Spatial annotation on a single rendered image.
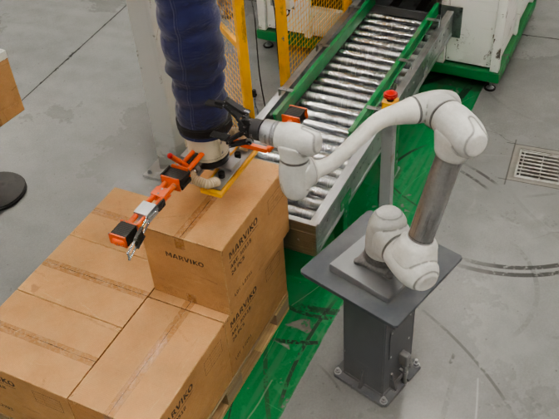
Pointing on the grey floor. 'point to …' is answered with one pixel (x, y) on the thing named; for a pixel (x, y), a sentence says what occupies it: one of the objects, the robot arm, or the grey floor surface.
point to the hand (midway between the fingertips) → (211, 118)
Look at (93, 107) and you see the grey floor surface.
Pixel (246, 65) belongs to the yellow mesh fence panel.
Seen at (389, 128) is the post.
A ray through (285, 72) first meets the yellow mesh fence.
